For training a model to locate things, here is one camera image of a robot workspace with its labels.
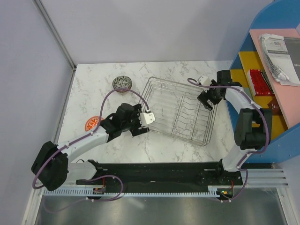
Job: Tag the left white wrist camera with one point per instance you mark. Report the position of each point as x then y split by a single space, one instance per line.
146 118

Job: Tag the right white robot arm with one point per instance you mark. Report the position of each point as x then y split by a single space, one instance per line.
253 127

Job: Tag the aluminium corner profile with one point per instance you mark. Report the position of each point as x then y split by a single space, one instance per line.
47 19

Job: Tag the metal wire dish rack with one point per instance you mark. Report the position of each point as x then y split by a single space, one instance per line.
178 112

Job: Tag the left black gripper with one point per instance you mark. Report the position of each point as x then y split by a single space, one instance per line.
135 131

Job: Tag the white cable duct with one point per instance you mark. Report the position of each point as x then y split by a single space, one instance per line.
99 192

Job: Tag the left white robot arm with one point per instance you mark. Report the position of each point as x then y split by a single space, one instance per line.
54 165

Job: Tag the spiral bound booklet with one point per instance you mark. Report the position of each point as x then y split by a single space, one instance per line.
282 55

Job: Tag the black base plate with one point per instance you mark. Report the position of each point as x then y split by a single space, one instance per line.
188 176

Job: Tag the leaf pattern bowl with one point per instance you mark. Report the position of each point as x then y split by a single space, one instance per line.
122 83

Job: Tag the orange floral bowl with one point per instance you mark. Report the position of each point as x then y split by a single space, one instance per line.
91 123

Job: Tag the brown small toy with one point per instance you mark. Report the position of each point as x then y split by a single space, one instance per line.
274 106

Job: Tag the red patterned box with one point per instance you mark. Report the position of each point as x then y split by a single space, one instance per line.
259 83

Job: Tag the aluminium rail frame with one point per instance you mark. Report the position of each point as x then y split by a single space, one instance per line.
266 178

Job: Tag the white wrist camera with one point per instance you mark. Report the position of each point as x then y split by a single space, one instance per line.
204 80
146 118

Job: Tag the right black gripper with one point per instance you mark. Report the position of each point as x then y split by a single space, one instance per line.
204 97

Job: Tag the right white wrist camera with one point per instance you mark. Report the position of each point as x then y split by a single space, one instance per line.
204 80

